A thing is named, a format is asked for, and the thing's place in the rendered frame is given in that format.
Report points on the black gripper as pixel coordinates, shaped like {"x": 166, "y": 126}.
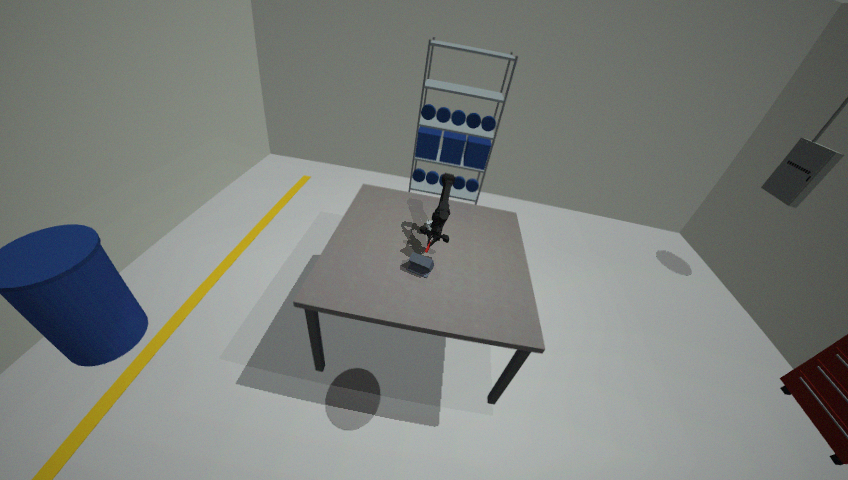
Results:
{"x": 437, "y": 227}

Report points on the blue-grey sloped panel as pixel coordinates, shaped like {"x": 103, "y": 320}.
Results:
{"x": 420, "y": 265}

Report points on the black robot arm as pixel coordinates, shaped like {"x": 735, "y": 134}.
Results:
{"x": 442, "y": 212}

